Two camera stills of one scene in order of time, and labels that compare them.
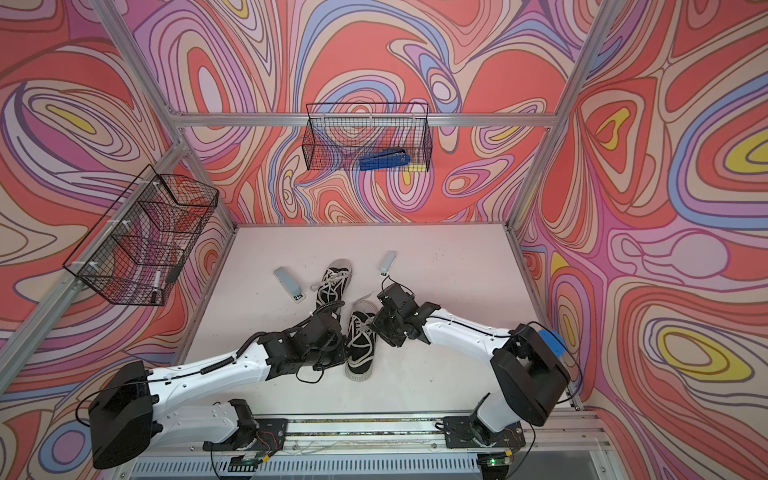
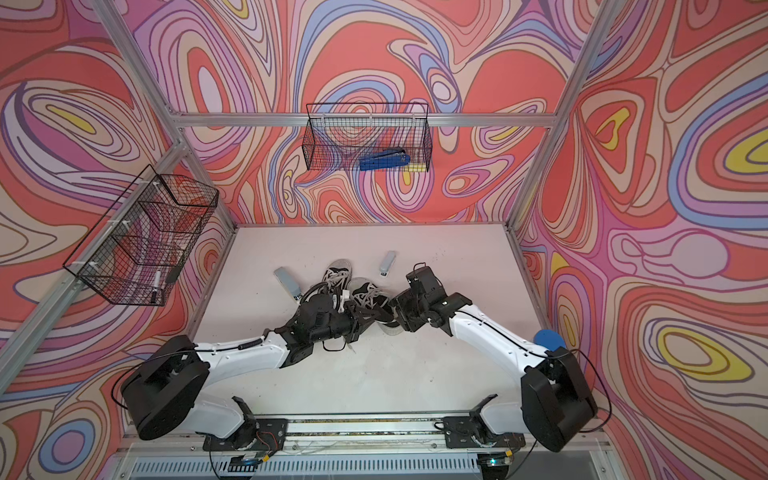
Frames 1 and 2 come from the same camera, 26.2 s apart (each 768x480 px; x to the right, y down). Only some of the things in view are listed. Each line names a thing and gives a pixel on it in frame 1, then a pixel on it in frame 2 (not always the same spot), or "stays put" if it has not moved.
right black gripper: (379, 325) to (404, 321)
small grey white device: (387, 262) stays put
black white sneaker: (360, 341) to (375, 298)
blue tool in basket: (386, 158) stays put
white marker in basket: (155, 287) stays put
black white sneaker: (333, 283) stays put
